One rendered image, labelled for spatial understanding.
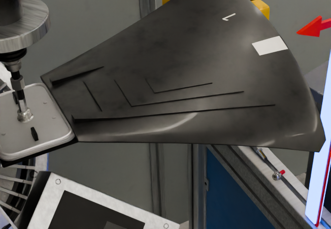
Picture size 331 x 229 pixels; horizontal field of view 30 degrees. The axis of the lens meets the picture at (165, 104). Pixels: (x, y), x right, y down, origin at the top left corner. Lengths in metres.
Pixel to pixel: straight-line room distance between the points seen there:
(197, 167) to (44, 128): 0.67
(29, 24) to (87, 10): 0.89
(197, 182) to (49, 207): 0.60
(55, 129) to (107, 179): 1.14
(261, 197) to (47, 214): 0.43
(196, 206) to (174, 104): 0.73
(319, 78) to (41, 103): 0.57
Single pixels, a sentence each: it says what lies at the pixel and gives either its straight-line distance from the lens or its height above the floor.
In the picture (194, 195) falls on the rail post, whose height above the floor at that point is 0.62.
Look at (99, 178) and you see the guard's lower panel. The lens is 1.65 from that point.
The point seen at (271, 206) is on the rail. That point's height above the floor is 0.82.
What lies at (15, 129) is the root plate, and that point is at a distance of 0.53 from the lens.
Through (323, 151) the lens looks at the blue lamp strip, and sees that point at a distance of 0.78.
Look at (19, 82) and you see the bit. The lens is 0.52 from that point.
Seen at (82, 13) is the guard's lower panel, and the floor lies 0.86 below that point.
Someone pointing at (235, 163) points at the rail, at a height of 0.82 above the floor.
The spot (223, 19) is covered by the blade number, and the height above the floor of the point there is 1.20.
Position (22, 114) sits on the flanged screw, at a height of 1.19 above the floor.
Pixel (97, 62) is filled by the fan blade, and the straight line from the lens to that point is 0.58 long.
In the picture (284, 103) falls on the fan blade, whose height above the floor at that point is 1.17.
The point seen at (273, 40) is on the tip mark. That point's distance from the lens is 0.62.
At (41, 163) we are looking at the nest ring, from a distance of 0.72.
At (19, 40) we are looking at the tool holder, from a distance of 0.46.
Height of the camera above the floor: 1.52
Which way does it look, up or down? 38 degrees down
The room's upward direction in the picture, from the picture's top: 2 degrees counter-clockwise
